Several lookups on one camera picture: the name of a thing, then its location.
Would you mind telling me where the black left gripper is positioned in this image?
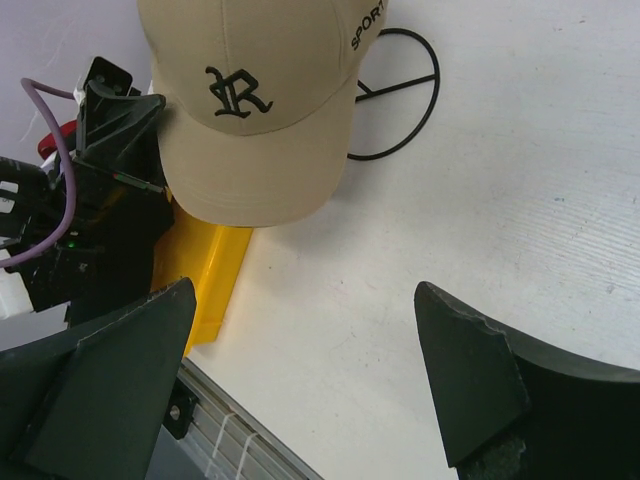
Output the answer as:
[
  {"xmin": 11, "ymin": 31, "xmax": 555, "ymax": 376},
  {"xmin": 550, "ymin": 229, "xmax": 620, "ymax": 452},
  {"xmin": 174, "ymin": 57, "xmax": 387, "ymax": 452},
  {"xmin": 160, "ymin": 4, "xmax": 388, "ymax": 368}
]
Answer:
[{"xmin": 1, "ymin": 80, "xmax": 173, "ymax": 320}]

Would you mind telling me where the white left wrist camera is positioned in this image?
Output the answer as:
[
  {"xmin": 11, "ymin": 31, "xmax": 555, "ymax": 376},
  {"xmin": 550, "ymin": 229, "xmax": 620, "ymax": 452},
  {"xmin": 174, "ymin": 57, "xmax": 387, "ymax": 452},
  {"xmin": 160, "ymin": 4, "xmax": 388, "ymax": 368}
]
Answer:
[{"xmin": 0, "ymin": 269, "xmax": 34, "ymax": 320}]

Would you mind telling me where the beige baseball cap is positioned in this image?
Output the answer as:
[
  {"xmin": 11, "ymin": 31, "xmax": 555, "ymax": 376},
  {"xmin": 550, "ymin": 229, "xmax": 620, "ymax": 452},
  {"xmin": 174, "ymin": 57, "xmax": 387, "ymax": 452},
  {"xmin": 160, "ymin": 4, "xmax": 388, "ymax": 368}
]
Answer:
[{"xmin": 137, "ymin": 0, "xmax": 389, "ymax": 228}]

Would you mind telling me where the aluminium rail frame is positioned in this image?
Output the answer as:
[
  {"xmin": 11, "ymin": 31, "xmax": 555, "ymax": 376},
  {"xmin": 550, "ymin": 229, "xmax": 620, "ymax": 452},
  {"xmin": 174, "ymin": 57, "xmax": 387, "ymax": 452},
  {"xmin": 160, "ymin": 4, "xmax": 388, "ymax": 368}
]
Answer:
[{"xmin": 163, "ymin": 359, "xmax": 322, "ymax": 480}]

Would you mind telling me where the black wire hat stand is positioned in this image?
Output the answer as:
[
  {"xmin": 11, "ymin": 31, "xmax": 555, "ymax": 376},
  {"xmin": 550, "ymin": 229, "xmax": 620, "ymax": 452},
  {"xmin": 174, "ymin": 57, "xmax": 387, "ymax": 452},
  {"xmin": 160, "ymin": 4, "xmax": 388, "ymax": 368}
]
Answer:
[{"xmin": 345, "ymin": 27, "xmax": 441, "ymax": 162}]

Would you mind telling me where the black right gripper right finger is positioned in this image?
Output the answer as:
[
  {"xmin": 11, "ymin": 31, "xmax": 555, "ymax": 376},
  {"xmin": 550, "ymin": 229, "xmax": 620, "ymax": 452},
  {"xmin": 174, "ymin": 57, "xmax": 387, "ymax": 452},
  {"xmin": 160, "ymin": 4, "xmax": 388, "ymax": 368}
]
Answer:
[{"xmin": 414, "ymin": 281, "xmax": 639, "ymax": 479}]

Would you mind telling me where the yellow plastic tray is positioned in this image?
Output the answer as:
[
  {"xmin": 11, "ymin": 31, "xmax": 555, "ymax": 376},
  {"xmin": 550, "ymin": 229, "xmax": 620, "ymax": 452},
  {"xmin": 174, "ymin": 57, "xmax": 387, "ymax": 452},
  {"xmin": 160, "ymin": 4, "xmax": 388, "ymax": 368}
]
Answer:
[{"xmin": 151, "ymin": 201, "xmax": 254, "ymax": 354}]

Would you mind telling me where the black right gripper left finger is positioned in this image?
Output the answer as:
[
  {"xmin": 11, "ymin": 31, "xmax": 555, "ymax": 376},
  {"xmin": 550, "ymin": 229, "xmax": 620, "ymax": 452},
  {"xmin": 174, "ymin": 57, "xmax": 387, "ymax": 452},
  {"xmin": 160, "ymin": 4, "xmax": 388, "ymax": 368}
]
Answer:
[{"xmin": 1, "ymin": 278, "xmax": 196, "ymax": 475}]

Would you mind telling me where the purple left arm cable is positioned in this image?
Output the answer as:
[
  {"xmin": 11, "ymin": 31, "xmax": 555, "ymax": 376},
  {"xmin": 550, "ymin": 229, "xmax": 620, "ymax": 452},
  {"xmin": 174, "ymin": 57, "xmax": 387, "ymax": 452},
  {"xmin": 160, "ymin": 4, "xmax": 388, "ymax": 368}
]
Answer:
[{"xmin": 0, "ymin": 77, "xmax": 81, "ymax": 269}]

